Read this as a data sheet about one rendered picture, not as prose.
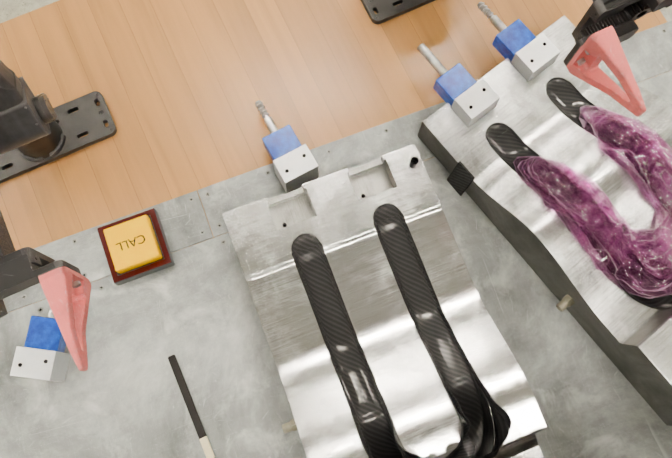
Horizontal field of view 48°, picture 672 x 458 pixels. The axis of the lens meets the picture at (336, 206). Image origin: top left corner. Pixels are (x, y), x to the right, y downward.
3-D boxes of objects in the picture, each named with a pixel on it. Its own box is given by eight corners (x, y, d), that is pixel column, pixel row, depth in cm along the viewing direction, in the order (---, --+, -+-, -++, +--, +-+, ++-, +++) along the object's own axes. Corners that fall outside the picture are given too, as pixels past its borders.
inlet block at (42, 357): (49, 277, 100) (34, 270, 94) (86, 281, 99) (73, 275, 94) (26, 377, 96) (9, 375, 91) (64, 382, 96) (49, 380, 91)
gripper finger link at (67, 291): (98, 355, 55) (54, 241, 57) (4, 398, 54) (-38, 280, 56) (122, 360, 61) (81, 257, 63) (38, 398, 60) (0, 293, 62)
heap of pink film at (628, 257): (499, 171, 98) (513, 151, 91) (597, 94, 101) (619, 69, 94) (636, 327, 93) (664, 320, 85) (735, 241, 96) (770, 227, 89)
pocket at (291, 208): (266, 205, 97) (264, 197, 93) (305, 191, 98) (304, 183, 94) (278, 237, 96) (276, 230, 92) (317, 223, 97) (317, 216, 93)
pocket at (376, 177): (344, 177, 98) (345, 168, 95) (381, 163, 99) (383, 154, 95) (356, 208, 97) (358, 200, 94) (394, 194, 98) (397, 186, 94)
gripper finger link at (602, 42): (711, 75, 61) (651, -19, 63) (636, 109, 60) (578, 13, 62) (673, 106, 68) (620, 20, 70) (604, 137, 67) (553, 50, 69)
